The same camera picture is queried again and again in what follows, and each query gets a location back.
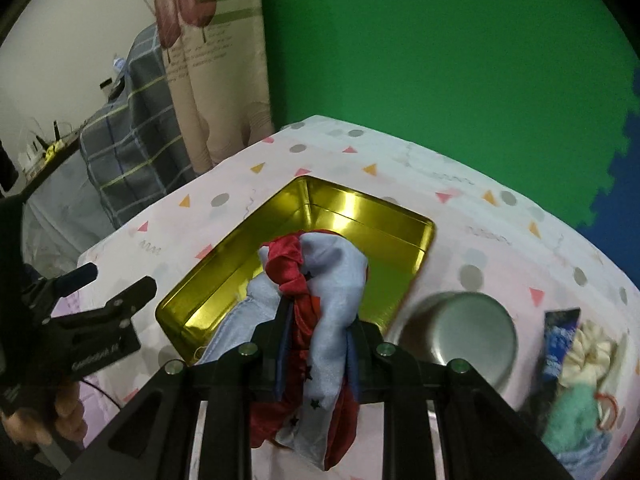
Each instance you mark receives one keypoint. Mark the person's left hand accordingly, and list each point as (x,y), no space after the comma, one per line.
(67,410)

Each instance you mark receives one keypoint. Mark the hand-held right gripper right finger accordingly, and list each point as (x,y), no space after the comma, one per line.
(353,357)

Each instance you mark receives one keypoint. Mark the silver metal bowl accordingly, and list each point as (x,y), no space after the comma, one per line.
(465,332)

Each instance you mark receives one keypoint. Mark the light blue soft cloth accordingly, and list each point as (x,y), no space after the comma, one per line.
(585,460)

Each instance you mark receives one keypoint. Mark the grey plaid blanket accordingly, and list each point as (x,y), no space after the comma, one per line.
(130,150)

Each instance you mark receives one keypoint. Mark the cluttered dark desk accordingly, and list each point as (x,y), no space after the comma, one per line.
(55,146)

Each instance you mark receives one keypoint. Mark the teal fluffy scrunchie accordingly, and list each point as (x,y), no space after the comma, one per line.
(575,410)

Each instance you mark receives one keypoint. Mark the dark blue printed packet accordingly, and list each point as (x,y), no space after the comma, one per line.
(557,345)

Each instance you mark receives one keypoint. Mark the red and light blue scarf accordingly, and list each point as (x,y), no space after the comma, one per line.
(325,310)

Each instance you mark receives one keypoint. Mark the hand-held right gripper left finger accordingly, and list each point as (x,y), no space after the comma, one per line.
(281,355)

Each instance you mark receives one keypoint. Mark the gold metal tin box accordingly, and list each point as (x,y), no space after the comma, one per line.
(350,220)

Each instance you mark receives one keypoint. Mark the pink patterned tablecloth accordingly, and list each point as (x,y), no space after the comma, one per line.
(450,235)

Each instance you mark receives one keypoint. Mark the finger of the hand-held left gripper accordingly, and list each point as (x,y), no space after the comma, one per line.
(125,300)
(75,276)

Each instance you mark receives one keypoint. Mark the green foam mat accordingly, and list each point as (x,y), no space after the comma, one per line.
(425,50)

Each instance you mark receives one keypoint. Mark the blue foam mat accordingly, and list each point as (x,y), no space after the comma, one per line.
(620,210)

